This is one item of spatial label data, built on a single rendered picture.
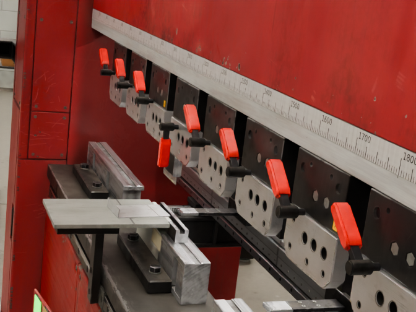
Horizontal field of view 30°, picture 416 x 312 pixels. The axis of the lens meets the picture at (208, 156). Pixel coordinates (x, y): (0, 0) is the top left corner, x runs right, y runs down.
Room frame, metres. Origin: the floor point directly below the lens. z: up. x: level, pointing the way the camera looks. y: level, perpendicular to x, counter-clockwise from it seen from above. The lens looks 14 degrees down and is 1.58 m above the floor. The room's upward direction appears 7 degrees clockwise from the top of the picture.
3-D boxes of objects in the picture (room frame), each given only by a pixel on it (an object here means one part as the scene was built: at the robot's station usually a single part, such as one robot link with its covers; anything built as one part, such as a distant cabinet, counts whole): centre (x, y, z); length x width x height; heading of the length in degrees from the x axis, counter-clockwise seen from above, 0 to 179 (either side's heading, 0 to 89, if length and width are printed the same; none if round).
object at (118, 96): (2.17, 0.24, 1.26); 0.15 x 0.09 x 0.17; 21
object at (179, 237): (1.74, 0.07, 0.98); 0.20 x 0.03 x 0.03; 21
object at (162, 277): (1.71, 0.12, 0.89); 0.30 x 0.05 x 0.03; 21
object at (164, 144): (1.60, 0.09, 1.20); 0.04 x 0.02 x 0.10; 111
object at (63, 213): (1.72, 0.22, 1.00); 0.26 x 0.18 x 0.01; 111
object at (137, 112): (1.98, 0.17, 1.26); 0.15 x 0.09 x 0.17; 21
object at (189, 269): (1.72, 0.06, 0.92); 0.39 x 0.06 x 0.10; 21
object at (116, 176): (2.29, 0.28, 0.92); 0.50 x 0.06 x 0.10; 21
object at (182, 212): (1.82, -0.07, 1.01); 0.26 x 0.12 x 0.05; 111
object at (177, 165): (1.77, 0.08, 1.13); 0.10 x 0.02 x 0.10; 21
